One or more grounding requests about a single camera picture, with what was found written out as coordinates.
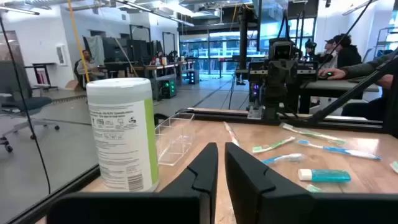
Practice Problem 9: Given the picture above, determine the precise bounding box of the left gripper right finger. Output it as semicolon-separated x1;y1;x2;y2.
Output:
224;142;398;224

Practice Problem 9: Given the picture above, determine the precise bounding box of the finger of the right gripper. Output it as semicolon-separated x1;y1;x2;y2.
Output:
281;60;297;94
266;60;282;94

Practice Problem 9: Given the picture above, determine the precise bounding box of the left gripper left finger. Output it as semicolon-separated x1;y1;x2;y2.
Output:
46;142;219;224

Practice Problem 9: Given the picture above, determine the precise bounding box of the blue toothbrush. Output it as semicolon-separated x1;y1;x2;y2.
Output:
297;139;382;161
261;152;305;166

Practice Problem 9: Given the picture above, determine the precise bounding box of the person's hand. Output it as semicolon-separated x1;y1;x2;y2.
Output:
318;67;347;81

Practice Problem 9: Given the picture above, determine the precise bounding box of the person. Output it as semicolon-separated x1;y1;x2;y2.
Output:
331;33;363;69
75;49;107;82
340;51;398;138
315;38;339;70

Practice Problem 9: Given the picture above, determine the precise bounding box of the grey desk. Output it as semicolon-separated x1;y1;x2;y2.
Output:
298;78;381;115

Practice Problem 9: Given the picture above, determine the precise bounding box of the clear acrylic organizer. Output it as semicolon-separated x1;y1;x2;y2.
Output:
154;112;196;167

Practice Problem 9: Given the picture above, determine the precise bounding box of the black pillar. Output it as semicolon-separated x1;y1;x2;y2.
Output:
238;6;249;85

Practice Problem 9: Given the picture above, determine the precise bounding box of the green lit computer case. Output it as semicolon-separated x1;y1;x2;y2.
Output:
150;77;178;101

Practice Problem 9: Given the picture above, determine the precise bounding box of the disinfecting wipes canister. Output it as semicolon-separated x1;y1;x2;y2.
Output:
86;77;160;192

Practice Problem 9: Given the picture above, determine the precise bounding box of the wooden office desk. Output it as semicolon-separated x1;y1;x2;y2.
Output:
104;60;197;88

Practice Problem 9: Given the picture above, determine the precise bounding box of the black monitor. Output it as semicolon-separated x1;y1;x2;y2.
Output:
102;37;131;62
126;39;150;62

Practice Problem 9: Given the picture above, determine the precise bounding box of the cardboard box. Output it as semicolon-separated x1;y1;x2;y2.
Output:
64;79;82;92

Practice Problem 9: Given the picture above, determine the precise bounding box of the dark office chair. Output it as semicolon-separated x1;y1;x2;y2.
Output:
0;60;61;154

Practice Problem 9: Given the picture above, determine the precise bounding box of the small black table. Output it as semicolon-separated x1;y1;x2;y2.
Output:
24;62;59;91

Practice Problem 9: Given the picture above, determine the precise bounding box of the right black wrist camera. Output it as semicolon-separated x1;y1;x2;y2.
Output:
268;37;294;61

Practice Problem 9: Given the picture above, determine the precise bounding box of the thin black cable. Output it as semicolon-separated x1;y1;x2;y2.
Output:
318;0;374;70
0;15;52;196

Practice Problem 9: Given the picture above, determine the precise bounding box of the yellow hanging cable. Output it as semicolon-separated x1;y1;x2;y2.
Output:
67;0;91;83

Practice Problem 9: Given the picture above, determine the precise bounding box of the white wall panel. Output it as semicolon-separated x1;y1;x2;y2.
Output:
55;43;68;67

